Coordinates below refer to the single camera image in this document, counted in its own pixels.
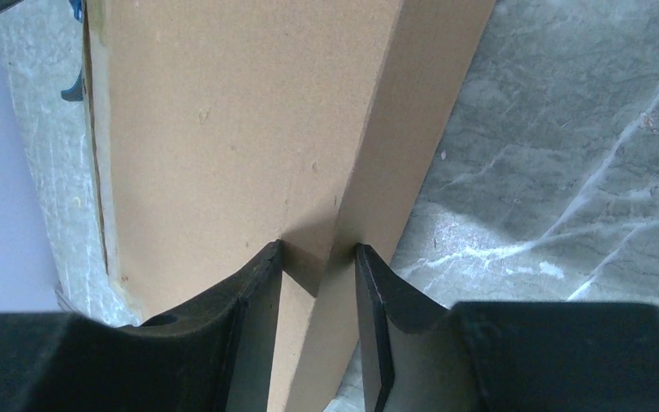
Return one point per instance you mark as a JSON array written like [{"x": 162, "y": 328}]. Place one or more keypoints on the brown cardboard express box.
[{"x": 219, "y": 126}]

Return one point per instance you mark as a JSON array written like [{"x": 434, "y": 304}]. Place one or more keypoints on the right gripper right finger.
[{"x": 417, "y": 355}]

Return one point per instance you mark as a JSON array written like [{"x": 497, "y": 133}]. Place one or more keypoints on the blue handled pliers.
[{"x": 76, "y": 92}]

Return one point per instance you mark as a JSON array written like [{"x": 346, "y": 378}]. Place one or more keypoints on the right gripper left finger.
[{"x": 213, "y": 352}]

